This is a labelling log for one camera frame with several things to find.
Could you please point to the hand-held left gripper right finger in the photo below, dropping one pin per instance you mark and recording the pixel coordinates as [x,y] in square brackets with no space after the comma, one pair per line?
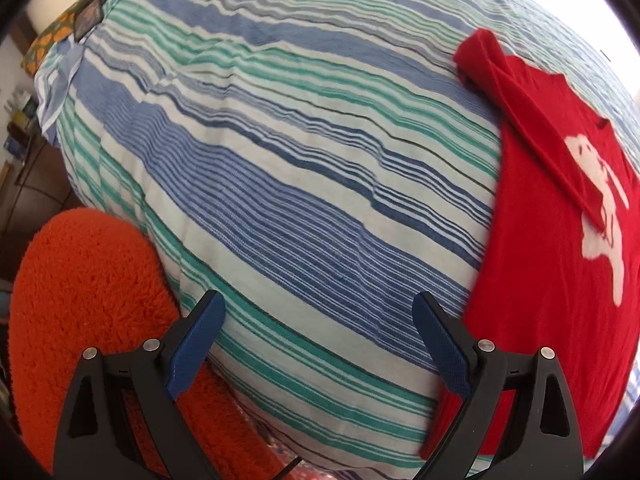
[442,340]

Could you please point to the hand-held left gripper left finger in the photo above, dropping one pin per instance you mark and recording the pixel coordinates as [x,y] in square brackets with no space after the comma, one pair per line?
[195,340]

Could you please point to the red shirt with white print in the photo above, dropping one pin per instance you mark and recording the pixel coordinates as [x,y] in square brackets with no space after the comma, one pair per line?
[545,240]

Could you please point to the orange fluffy rug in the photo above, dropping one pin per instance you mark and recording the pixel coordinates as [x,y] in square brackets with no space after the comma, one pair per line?
[95,300]

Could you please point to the striped bed sheet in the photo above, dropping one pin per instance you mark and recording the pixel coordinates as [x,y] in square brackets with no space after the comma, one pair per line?
[280,160]

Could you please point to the cluttered wooden shelf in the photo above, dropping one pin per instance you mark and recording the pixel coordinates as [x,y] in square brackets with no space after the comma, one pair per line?
[17,125]

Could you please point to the orange patterned pillow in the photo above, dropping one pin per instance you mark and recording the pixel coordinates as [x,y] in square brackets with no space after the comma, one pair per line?
[70,15]

